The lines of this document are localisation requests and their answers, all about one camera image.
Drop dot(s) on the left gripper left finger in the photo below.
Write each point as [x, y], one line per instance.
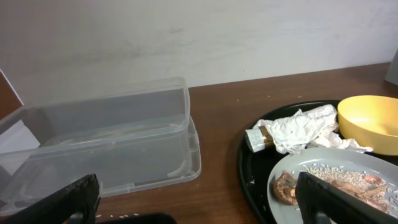
[78, 201]

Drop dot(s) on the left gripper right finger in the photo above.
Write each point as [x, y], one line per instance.
[320, 202]

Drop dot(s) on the white tissue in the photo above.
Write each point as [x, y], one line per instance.
[292, 134]

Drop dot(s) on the food scraps on plate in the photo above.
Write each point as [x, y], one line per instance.
[370, 189]

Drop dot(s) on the grey plate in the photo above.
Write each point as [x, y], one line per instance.
[336, 164]

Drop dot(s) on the small tissue piece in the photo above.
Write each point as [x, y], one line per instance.
[333, 140]

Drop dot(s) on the round black serving tray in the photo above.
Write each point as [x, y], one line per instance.
[254, 170]

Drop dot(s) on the black rectangular tray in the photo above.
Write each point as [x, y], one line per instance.
[154, 218]

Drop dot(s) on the clear plastic bin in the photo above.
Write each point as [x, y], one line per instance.
[141, 138]

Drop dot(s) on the small bottle with white cap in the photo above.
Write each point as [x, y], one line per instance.
[258, 139]

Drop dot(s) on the yellow bowl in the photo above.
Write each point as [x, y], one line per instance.
[371, 120]

